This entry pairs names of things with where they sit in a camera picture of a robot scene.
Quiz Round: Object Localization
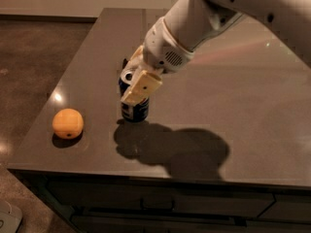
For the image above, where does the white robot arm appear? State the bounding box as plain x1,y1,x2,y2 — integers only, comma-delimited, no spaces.
121,0,311,106

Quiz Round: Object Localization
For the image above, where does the orange fruit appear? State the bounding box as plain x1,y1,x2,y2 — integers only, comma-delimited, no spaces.
52,109,84,140

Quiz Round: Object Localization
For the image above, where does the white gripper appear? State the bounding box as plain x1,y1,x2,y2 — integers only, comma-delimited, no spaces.
121,17,194,106

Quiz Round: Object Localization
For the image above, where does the dark cabinet drawer front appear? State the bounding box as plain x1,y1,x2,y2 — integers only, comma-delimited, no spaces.
48,181,274,216

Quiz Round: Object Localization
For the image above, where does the dark chocolate bar wrapper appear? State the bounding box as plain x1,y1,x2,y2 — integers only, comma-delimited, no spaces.
122,58,128,68

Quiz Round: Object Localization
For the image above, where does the white object on floor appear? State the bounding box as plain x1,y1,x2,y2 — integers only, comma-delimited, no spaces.
0,200,22,233

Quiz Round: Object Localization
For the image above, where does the blue pepsi can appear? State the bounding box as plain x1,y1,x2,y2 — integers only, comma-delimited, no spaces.
118,77,151,123

